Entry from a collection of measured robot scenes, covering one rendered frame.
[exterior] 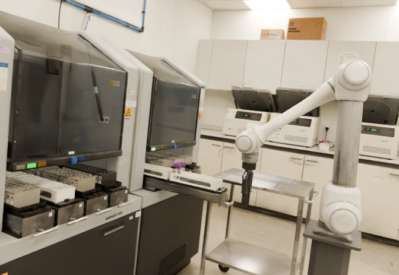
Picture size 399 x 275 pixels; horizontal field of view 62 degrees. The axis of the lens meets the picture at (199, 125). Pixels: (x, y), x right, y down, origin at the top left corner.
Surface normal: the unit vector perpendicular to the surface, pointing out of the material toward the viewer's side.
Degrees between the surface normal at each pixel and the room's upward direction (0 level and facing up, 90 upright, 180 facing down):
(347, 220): 96
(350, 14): 90
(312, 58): 90
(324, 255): 90
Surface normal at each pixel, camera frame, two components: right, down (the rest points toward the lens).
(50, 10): 0.89, 0.12
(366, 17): -0.44, 0.01
